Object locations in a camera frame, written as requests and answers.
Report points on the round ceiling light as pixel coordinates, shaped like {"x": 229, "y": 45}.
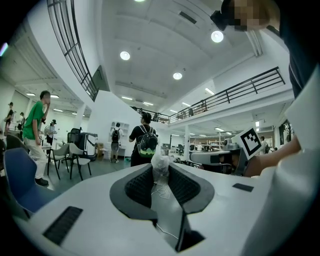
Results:
{"x": 217, "y": 36}
{"x": 125, "y": 55}
{"x": 177, "y": 75}

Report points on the grey chair with black legs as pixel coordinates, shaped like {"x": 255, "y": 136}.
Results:
{"x": 81, "y": 157}
{"x": 61, "y": 153}

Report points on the cardboard box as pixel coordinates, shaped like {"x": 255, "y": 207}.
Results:
{"x": 100, "y": 150}

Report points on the black curved railing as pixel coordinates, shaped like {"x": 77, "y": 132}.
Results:
{"x": 75, "y": 47}

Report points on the black mesh office chair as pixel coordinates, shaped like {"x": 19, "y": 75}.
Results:
{"x": 73, "y": 136}

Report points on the white wall shelf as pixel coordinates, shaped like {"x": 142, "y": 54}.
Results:
{"x": 123, "y": 126}

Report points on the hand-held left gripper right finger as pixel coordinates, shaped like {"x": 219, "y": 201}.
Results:
{"x": 225, "y": 212}

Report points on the white and black equipment case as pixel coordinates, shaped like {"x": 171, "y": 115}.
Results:
{"x": 87, "y": 145}

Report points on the black and green backpack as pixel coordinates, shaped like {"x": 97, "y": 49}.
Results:
{"x": 148, "y": 143}

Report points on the clear plastic item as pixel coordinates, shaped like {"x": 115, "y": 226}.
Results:
{"x": 160, "y": 166}

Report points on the black head-worn camera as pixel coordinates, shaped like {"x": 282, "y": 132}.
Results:
{"x": 221, "y": 17}

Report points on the dark padded chair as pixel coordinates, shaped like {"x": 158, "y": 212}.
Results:
{"x": 15, "y": 141}

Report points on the blue plastic chair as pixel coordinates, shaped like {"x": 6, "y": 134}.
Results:
{"x": 20, "y": 175}

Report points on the person's right forearm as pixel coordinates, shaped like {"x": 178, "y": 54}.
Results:
{"x": 275, "y": 155}

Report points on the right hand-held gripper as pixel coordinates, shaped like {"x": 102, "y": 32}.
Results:
{"x": 250, "y": 143}

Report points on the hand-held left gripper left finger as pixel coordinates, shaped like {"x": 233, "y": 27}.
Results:
{"x": 95, "y": 205}

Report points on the black balcony railing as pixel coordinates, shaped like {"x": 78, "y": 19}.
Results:
{"x": 237, "y": 91}

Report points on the person's body in dark top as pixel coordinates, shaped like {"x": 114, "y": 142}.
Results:
{"x": 300, "y": 37}

